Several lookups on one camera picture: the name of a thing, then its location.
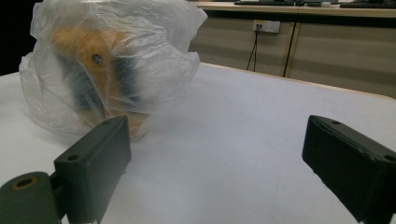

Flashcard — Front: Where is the white wall socket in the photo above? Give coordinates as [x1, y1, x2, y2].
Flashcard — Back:
[252, 19, 281, 34]

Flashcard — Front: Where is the translucent white plastic bag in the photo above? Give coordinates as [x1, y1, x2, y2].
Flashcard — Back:
[18, 0, 208, 142]

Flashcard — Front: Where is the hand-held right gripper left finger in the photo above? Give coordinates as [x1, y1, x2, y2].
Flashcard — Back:
[53, 115, 133, 224]

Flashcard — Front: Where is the orange and black plush toy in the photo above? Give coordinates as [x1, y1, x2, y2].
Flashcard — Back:
[50, 26, 151, 140]

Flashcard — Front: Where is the beige wooden desk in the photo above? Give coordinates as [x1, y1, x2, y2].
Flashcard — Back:
[188, 0, 396, 100]

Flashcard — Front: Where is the black keyboard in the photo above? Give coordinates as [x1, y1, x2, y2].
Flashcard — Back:
[339, 1, 396, 9]
[233, 0, 296, 7]

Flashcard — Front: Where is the black power cable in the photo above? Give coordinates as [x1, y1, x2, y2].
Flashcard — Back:
[246, 24, 261, 73]

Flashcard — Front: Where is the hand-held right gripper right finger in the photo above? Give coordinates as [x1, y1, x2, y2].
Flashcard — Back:
[302, 115, 396, 224]

